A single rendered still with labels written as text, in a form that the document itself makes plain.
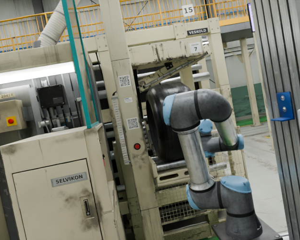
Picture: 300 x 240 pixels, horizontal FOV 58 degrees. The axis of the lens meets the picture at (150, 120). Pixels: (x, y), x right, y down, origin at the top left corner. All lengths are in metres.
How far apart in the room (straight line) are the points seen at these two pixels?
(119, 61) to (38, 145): 0.88
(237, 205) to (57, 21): 1.76
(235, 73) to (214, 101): 11.06
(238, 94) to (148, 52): 9.96
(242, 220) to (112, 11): 1.46
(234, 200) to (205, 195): 0.12
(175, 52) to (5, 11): 11.02
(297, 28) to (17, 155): 1.10
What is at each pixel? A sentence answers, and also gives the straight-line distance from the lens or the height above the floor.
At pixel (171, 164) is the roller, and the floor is 0.91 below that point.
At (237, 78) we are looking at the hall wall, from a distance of 12.07.
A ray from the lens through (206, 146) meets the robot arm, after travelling 1.35.
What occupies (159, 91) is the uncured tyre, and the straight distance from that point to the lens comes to 1.77.
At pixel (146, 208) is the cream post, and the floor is 0.63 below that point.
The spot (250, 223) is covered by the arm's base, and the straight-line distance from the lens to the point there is 1.23.
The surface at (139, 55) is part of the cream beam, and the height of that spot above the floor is 1.71.
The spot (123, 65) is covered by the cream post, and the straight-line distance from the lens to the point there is 1.84.
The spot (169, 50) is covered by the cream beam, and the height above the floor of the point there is 1.71.
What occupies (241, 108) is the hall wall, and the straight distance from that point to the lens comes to 11.99.
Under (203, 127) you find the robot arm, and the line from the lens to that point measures 1.33.
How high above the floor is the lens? 1.32
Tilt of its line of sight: 3 degrees down
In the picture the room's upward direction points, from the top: 11 degrees counter-clockwise
